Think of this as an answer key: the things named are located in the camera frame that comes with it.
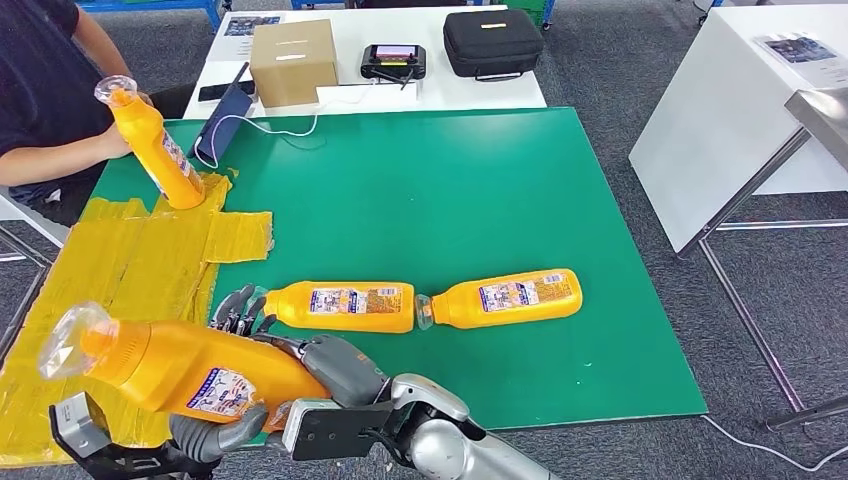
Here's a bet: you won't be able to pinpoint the steel table top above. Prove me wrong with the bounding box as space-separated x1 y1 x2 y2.
784 86 848 172

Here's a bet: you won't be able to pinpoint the metal table legs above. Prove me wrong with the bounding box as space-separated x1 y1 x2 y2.
676 129 848 432

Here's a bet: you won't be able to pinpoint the black zipped carrying case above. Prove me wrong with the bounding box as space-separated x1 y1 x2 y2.
441 8 546 82

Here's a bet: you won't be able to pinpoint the person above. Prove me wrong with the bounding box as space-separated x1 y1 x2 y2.
0 0 197 227

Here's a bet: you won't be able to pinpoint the black phone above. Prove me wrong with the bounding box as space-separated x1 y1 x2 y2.
197 79 257 103

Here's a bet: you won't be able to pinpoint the black remote controller with screen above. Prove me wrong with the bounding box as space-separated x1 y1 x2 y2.
359 43 427 91

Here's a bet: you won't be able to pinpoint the blue metal frame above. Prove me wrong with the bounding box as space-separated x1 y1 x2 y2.
76 0 230 33

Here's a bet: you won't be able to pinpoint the white floor cable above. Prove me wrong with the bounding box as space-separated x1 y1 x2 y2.
698 410 848 473

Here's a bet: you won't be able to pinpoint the green table board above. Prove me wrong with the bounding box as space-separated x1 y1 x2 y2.
86 107 709 446

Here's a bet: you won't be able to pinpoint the printed paper sheet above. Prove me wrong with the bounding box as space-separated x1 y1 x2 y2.
211 13 285 62
753 31 848 87

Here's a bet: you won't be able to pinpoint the small white table with legs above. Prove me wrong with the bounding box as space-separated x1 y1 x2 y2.
0 185 71 366

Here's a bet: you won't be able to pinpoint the yellow tape patch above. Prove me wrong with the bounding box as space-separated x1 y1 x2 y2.
0 170 275 468

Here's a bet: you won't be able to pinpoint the large white table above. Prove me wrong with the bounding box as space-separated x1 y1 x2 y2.
628 5 848 256

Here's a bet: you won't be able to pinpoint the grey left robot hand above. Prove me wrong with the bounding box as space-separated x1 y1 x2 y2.
168 284 278 465

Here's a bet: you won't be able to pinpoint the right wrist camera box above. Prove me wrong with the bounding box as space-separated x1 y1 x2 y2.
281 396 405 462

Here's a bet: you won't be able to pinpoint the brown cardboard box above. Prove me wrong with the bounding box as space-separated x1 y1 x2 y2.
248 18 340 109

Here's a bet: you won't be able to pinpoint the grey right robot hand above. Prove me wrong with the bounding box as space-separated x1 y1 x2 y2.
250 333 392 409

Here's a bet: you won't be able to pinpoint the dark blue tablet sleeve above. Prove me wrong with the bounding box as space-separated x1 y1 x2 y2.
188 60 256 169

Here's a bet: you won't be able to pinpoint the green plastic crate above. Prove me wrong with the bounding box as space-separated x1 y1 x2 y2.
493 0 558 33

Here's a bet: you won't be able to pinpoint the orange bottle with clear cap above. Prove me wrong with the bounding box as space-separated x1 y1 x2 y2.
37 301 333 429
254 280 417 335
414 268 584 331
93 74 207 211

